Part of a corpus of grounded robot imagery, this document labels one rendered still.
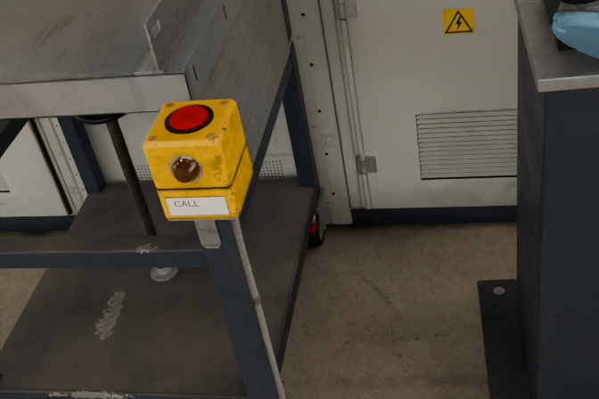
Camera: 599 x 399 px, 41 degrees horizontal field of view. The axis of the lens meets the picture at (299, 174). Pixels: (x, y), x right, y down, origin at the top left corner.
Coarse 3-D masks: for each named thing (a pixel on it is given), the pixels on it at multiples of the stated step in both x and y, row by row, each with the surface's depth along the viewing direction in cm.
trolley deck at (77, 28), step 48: (0, 0) 129; (48, 0) 126; (96, 0) 123; (144, 0) 120; (240, 0) 125; (0, 48) 114; (48, 48) 112; (96, 48) 109; (144, 48) 107; (192, 48) 105; (0, 96) 107; (48, 96) 106; (96, 96) 104; (144, 96) 103; (192, 96) 102
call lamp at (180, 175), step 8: (176, 160) 78; (184, 160) 78; (192, 160) 78; (176, 168) 78; (184, 168) 78; (192, 168) 78; (200, 168) 79; (176, 176) 78; (184, 176) 78; (192, 176) 78; (200, 176) 79
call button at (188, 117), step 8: (176, 112) 81; (184, 112) 81; (192, 112) 80; (200, 112) 80; (208, 112) 80; (168, 120) 80; (176, 120) 80; (184, 120) 79; (192, 120) 79; (200, 120) 79; (176, 128) 79; (184, 128) 79
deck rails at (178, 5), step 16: (160, 0) 102; (176, 0) 107; (192, 0) 113; (160, 16) 101; (176, 16) 107; (192, 16) 112; (160, 32) 101; (176, 32) 107; (160, 48) 101; (176, 48) 105; (144, 64) 102; (160, 64) 101
